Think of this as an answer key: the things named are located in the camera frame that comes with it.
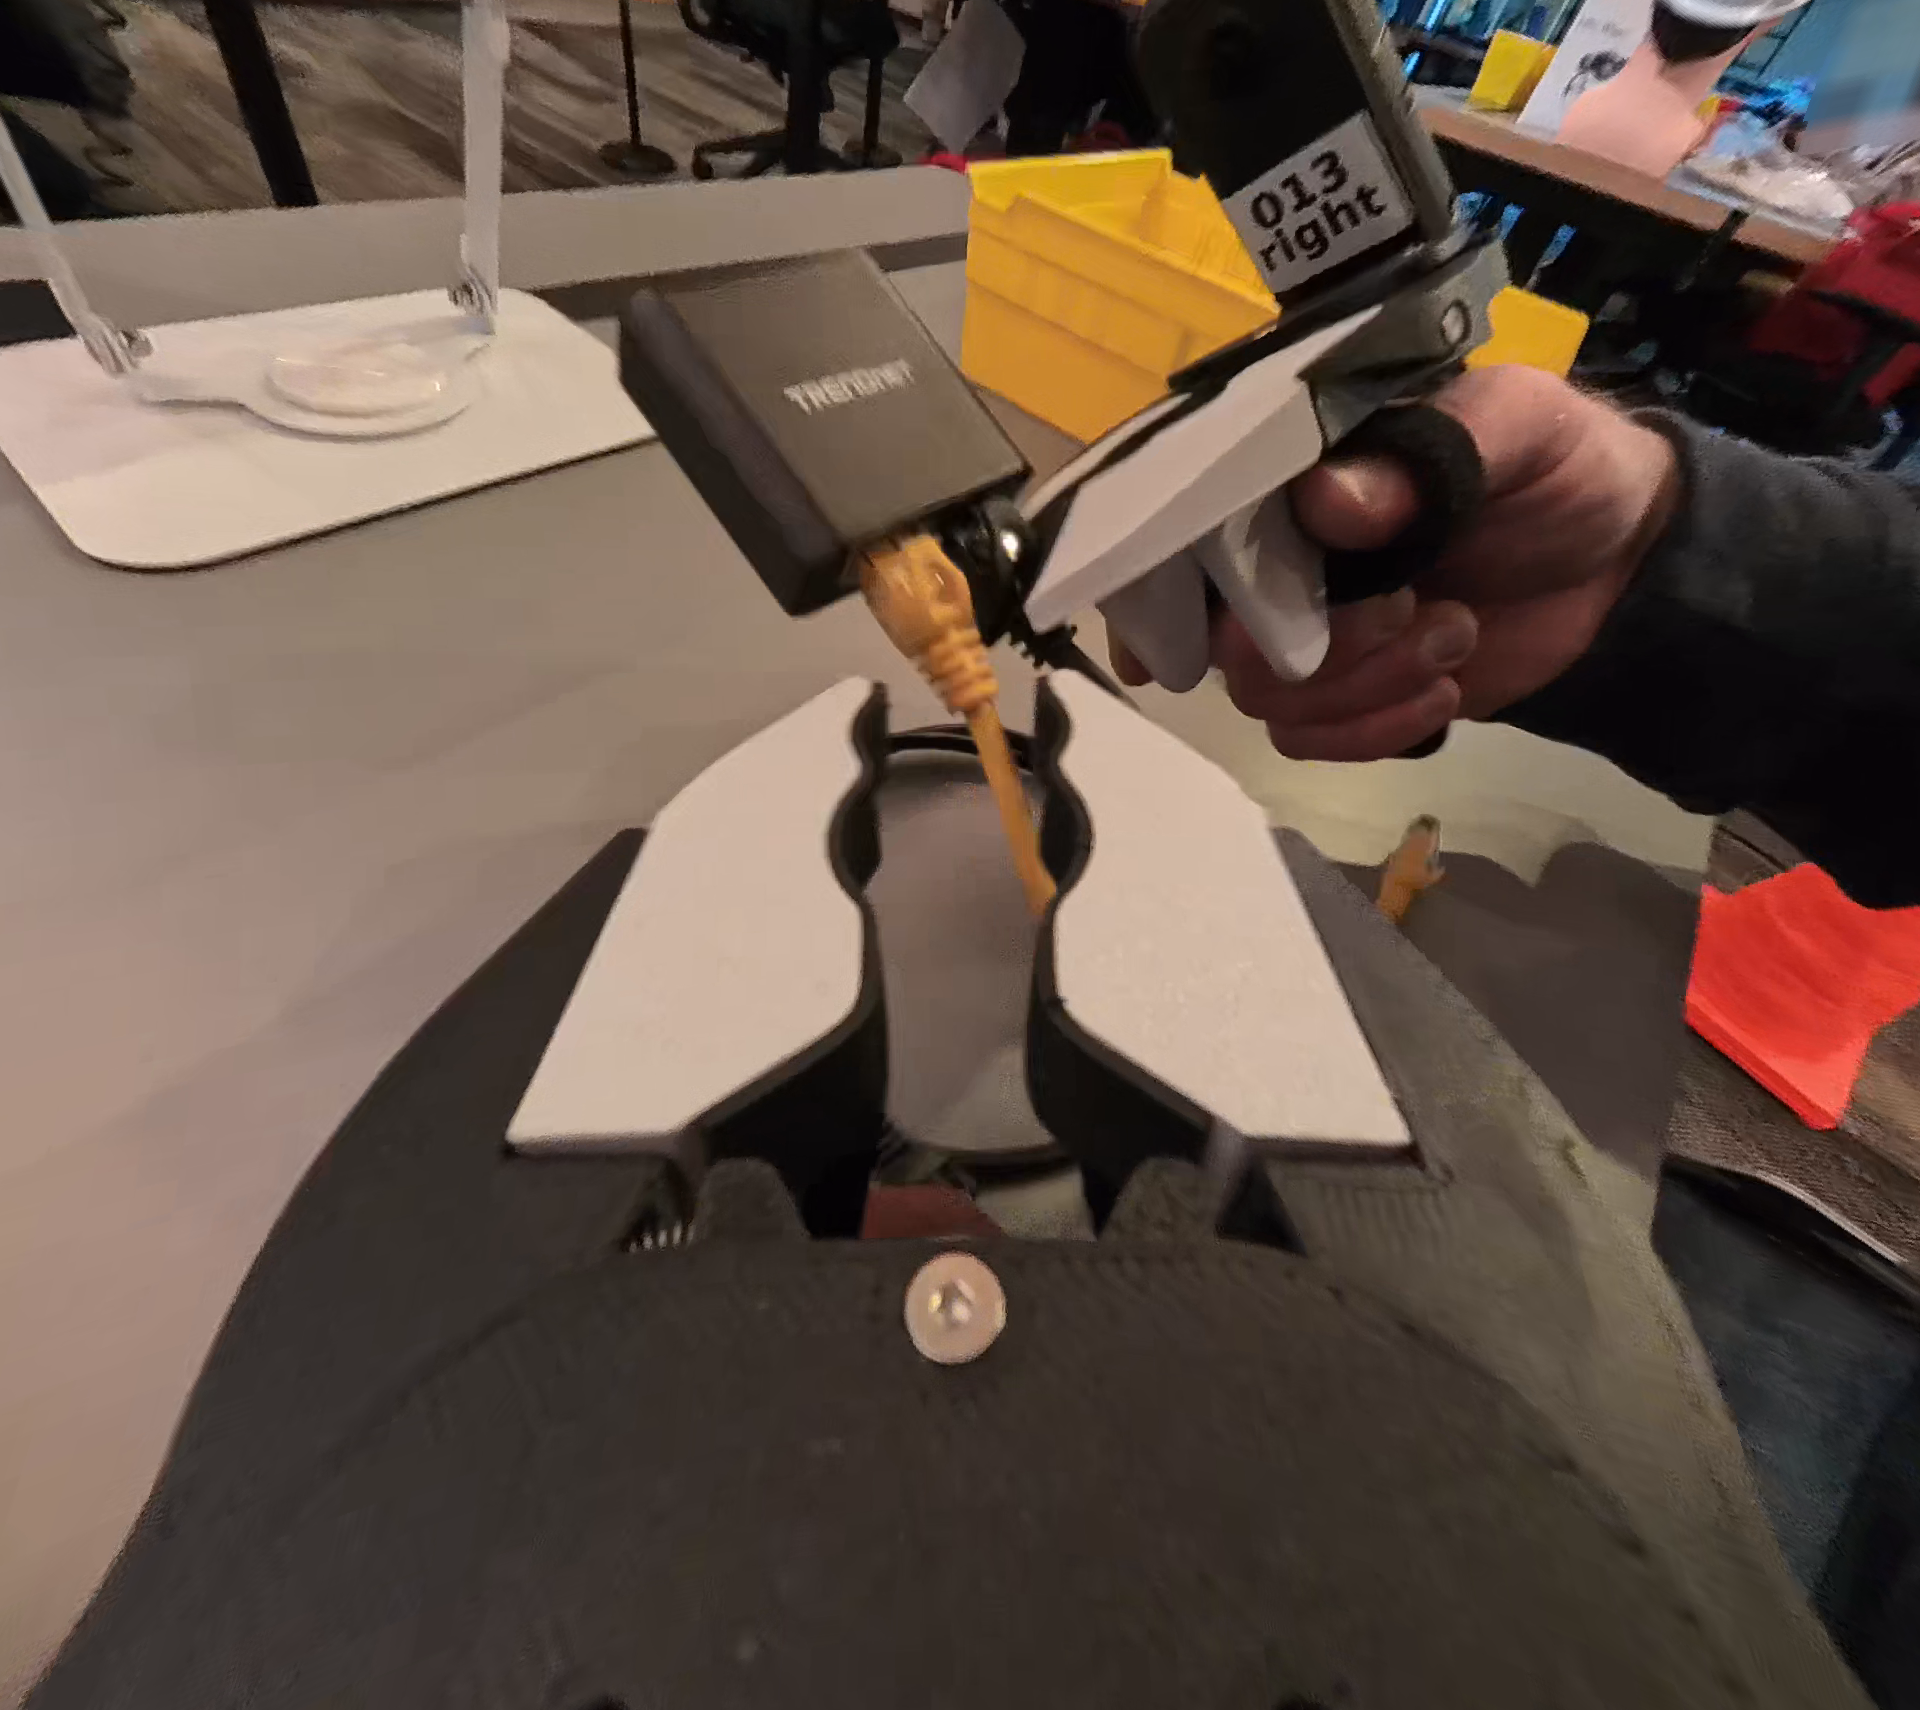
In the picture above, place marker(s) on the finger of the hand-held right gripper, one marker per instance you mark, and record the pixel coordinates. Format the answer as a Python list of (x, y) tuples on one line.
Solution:
[(1246, 366), (1183, 496)]

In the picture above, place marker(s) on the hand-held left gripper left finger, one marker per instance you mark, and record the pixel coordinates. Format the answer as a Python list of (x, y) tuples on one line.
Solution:
[(704, 931)]

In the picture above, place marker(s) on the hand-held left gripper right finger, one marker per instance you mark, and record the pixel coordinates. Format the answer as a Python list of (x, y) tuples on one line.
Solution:
[(1200, 945)]

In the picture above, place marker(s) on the black network adapter box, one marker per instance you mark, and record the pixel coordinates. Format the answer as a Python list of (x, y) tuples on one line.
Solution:
[(825, 403)]

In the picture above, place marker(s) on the person's right forearm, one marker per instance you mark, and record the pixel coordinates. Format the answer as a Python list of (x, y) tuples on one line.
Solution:
[(1773, 647)]

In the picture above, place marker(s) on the person's right hand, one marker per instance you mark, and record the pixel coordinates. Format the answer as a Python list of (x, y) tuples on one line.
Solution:
[(1559, 511)]

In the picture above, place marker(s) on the yellow plastic bin stack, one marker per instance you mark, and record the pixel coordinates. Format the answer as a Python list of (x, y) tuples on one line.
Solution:
[(1081, 301)]

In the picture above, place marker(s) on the small yellow plastic bin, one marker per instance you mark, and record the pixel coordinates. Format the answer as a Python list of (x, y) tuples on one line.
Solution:
[(1513, 71), (1538, 332)]

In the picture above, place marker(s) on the white printed card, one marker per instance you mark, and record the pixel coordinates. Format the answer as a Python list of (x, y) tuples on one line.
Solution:
[(1574, 61)]

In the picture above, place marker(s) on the white hanging paper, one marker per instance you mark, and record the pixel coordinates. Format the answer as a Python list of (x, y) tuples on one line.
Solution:
[(968, 70)]

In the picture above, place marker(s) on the pink mannequin head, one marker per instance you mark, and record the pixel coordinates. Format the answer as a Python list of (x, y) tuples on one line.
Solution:
[(1642, 99)]

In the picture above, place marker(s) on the wooden background table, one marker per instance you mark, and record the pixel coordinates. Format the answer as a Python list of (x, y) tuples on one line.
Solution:
[(1623, 184)]

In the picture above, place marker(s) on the black office chair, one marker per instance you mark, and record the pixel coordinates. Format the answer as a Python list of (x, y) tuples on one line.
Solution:
[(782, 31)]

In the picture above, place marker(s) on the orange paper stack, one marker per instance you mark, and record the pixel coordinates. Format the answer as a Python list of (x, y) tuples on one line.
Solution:
[(1799, 991)]

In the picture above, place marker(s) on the red bag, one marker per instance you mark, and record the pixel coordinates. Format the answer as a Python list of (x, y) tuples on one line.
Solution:
[(1851, 301)]

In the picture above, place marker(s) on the clear round disc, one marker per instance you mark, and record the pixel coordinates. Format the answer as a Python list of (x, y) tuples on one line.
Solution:
[(378, 386)]

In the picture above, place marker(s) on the acrylic stand with white base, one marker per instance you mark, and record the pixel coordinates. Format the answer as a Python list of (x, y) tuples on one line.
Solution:
[(192, 465)]

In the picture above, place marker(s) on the person's blue jeans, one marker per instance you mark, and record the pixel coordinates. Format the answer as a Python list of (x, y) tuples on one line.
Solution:
[(1799, 1439)]

